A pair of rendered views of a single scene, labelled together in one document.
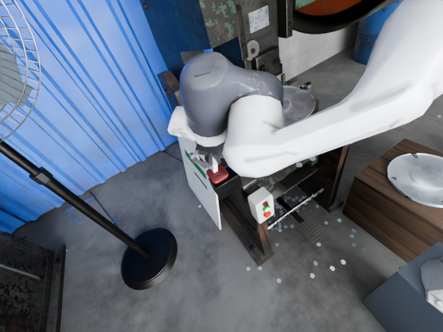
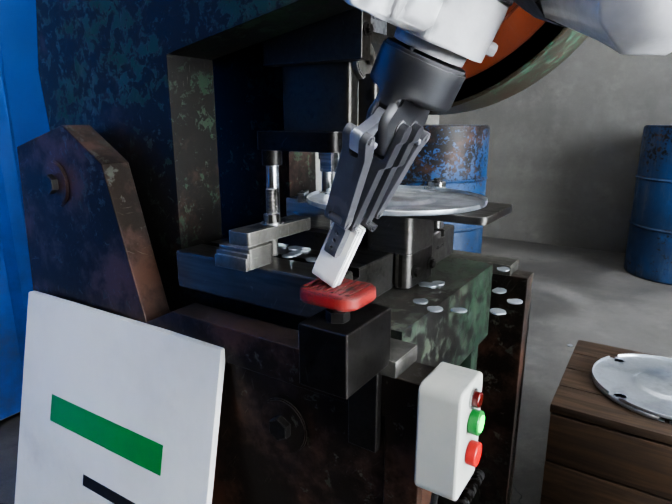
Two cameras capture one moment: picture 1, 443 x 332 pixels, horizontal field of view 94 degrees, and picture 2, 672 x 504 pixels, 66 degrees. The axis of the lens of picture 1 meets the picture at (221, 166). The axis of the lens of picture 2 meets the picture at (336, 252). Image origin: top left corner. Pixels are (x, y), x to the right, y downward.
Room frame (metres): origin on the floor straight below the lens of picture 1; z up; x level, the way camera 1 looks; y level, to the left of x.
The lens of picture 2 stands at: (0.09, 0.35, 0.91)
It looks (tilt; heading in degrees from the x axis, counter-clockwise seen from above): 14 degrees down; 319
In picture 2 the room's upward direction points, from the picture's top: straight up
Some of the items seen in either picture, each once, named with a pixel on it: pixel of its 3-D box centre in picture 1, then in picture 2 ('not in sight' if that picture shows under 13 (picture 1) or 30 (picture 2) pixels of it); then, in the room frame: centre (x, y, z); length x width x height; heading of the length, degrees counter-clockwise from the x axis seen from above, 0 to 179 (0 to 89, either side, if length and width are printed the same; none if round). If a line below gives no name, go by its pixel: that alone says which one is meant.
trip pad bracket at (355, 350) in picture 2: (229, 190); (346, 387); (0.48, 0.00, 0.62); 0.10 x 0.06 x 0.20; 106
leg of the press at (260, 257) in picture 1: (207, 163); (170, 407); (0.85, 0.06, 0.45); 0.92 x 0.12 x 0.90; 16
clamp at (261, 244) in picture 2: not in sight; (268, 223); (0.74, -0.07, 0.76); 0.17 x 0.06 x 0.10; 106
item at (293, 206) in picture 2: not in sight; (332, 207); (0.78, -0.23, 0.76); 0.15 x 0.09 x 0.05; 106
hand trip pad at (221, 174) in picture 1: (219, 178); (337, 319); (0.48, 0.02, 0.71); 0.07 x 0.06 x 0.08; 16
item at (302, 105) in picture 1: (273, 105); (395, 198); (0.67, -0.27, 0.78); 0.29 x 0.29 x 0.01
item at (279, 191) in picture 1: (263, 168); not in sight; (0.80, -0.23, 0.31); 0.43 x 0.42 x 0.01; 106
